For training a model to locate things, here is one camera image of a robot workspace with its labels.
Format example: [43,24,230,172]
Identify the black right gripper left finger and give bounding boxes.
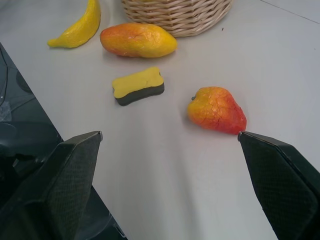
[0,130,103,240]

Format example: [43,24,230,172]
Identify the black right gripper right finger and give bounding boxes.
[237,131,320,240]

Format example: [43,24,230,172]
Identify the red-orange pear fruit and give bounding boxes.
[187,86,248,136]

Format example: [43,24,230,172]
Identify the woven wicker basket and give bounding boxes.
[120,0,233,38]

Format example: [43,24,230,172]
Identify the yellow and black sponge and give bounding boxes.
[111,66,166,107]

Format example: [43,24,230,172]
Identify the yellow toy banana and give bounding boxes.
[46,0,102,50]

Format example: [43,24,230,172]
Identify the large orange yellow toy mango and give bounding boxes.
[99,22,179,59]

